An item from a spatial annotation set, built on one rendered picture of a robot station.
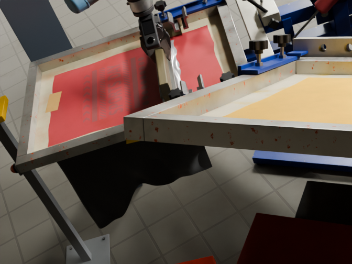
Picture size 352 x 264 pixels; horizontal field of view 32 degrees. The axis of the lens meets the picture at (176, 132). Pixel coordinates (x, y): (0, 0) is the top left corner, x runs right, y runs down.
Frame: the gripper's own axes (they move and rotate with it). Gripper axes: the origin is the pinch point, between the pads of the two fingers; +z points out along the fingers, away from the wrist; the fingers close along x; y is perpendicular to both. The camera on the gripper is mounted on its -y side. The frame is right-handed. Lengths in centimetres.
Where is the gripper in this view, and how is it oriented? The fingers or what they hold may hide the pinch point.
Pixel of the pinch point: (163, 60)
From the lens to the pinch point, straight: 209.3
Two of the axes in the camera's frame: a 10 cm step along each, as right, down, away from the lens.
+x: -9.5, 3.0, 1.2
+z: 3.0, 7.2, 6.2
